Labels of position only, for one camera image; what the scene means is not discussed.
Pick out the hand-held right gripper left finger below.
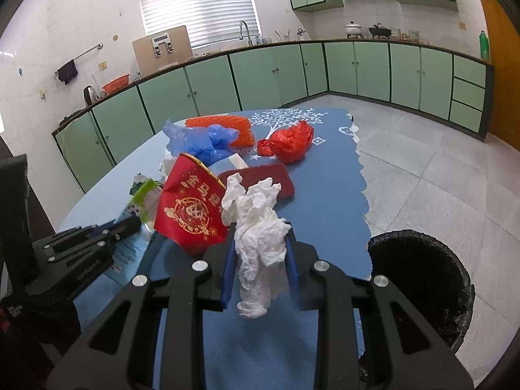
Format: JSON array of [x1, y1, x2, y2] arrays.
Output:
[[46, 221, 244, 390]]

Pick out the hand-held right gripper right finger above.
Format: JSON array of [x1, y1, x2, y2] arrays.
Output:
[[284, 221, 475, 390]]

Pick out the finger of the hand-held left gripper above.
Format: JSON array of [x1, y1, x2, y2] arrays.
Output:
[[32, 233, 117, 271], [53, 215, 141, 245]]

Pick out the green white carton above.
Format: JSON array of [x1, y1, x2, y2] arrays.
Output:
[[129, 175, 165, 228]]

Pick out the white tissue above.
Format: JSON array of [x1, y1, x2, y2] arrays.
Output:
[[221, 173, 292, 320]]

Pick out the blue plastic bag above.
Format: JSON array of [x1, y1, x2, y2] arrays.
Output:
[[162, 119, 240, 166]]

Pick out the black trash bin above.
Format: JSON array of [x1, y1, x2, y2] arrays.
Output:
[[367, 231, 475, 354]]

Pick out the light blue paper leaflet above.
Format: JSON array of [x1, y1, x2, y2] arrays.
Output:
[[109, 229, 153, 286]]

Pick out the red envelope with gold print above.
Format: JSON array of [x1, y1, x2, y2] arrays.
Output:
[[153, 153, 230, 257]]

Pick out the white crumpled paper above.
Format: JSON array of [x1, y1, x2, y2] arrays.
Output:
[[160, 155, 176, 181]]

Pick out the dark red scouring cloth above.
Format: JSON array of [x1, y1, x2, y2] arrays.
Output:
[[217, 162, 296, 201]]

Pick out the blue tablecloth with white tree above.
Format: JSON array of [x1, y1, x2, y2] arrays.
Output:
[[53, 108, 374, 390]]

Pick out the red mesh net ball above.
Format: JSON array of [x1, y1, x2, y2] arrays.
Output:
[[258, 121, 316, 165]]

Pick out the red plastic basin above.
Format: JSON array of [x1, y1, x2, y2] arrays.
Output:
[[101, 74, 131, 94]]

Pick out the orange foam fruit net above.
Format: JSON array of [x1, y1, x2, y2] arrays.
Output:
[[185, 115, 255, 148]]

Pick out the dark hanging towel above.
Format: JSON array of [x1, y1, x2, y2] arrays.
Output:
[[57, 59, 79, 85]]

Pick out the cardboard box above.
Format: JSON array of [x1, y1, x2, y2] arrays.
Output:
[[132, 25, 193, 77]]

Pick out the green base cabinets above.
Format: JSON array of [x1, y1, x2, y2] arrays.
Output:
[[52, 41, 495, 194]]

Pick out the white window blinds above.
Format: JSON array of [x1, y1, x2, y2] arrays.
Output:
[[135, 0, 261, 49]]

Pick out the metal kitchen faucet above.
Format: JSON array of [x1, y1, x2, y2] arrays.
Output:
[[239, 20, 255, 48]]

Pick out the black wok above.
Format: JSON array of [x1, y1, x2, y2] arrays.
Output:
[[368, 23, 392, 40]]

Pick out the wooden door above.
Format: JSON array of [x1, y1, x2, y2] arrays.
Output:
[[473, 0, 520, 151]]

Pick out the metal towel rail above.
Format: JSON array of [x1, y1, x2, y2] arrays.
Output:
[[55, 43, 103, 76]]

